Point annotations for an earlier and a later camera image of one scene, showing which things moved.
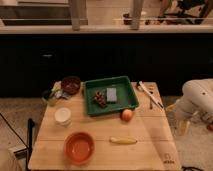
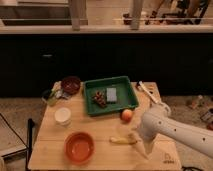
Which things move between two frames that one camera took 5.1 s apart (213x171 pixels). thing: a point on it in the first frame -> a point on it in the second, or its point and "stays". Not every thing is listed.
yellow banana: x=122 y=140 stays
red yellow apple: x=126 y=115 stays
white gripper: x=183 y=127 -> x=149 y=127
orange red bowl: x=79 y=147 stays
